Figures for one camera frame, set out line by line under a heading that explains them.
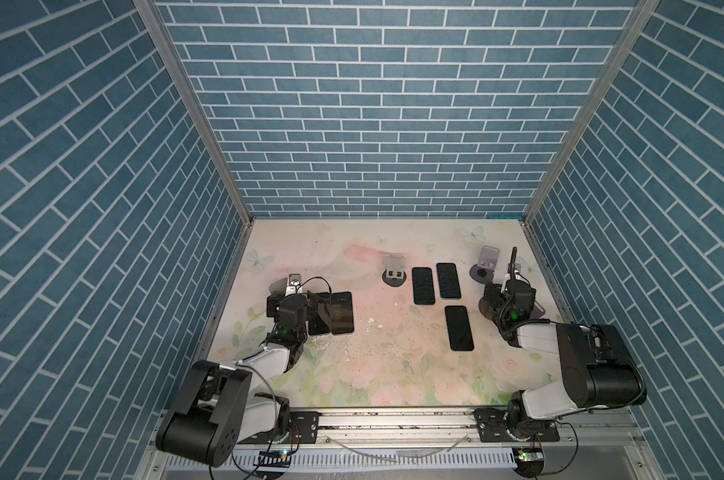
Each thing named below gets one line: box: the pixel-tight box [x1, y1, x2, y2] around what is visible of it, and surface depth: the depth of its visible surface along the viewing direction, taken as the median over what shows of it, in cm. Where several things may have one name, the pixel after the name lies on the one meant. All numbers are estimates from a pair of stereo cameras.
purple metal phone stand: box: [469, 245, 500, 284], surface depth 104 cm
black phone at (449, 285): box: [436, 262, 462, 300], surface depth 107 cm
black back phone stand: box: [382, 255, 407, 287], surface depth 101 cm
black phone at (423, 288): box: [412, 267, 435, 305], surface depth 104 cm
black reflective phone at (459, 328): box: [444, 305, 474, 351], surface depth 93 cm
